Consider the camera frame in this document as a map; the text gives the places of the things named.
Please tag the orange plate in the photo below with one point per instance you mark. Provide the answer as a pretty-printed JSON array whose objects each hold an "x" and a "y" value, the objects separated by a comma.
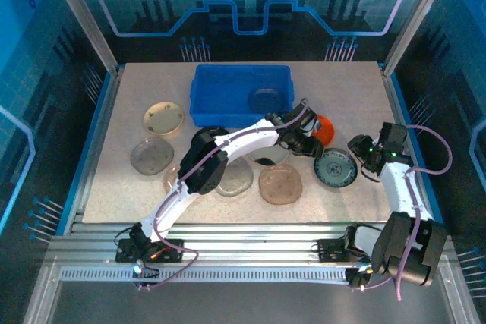
[{"x": 328, "y": 130}]

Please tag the blue and white porcelain plate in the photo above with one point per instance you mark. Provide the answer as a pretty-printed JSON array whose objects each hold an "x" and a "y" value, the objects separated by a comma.
[{"x": 336, "y": 168}]

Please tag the white bowl with black pattern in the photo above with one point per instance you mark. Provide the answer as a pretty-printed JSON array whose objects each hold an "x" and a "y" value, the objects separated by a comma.
[{"x": 266, "y": 157}]

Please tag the clear glass plate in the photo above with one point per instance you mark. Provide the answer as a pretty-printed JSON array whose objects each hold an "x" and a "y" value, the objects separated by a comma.
[{"x": 237, "y": 178}]

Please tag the black plate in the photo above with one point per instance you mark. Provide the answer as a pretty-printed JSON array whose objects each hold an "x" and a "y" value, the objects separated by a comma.
[{"x": 218, "y": 131}]

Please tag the grey glass plate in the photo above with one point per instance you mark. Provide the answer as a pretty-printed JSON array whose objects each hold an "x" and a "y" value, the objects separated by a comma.
[{"x": 152, "y": 156}]

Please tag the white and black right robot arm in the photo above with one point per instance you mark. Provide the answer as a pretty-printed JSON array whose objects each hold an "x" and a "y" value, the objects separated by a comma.
[{"x": 398, "y": 187}]

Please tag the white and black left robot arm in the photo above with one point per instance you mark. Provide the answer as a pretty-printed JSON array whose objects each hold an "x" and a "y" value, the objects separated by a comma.
[{"x": 247, "y": 142}]

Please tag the blue plastic bin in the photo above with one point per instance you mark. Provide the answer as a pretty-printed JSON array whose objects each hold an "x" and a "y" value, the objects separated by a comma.
[{"x": 220, "y": 92}]

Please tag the dark glass plate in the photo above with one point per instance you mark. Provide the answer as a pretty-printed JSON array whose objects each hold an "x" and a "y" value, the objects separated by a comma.
[{"x": 266, "y": 100}]

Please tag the small controller board with LED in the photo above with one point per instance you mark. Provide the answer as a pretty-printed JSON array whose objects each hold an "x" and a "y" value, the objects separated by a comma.
[
  {"x": 142, "y": 272},
  {"x": 358, "y": 276}
]

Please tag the cream floral plate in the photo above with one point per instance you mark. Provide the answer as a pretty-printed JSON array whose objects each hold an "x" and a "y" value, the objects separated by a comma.
[{"x": 163, "y": 118}]

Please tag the grey metal front panel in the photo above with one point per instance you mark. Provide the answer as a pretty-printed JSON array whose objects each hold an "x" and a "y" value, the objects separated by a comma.
[{"x": 247, "y": 305}]

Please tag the aluminium and blue side rail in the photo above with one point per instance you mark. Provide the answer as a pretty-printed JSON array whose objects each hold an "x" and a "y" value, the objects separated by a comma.
[
  {"x": 399, "y": 111},
  {"x": 96, "y": 138}
]

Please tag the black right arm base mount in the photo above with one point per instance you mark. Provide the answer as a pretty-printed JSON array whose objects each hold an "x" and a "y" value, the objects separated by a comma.
[{"x": 330, "y": 250}]

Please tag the aluminium front frame rails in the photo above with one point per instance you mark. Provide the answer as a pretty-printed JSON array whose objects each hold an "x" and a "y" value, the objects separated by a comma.
[{"x": 247, "y": 240}]

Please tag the aluminium frame post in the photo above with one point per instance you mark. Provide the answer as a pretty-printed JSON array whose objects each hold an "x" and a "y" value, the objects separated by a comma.
[
  {"x": 415, "y": 16},
  {"x": 84, "y": 16}
]

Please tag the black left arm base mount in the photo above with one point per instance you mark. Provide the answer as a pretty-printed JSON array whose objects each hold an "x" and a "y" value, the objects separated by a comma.
[{"x": 125, "y": 253}]

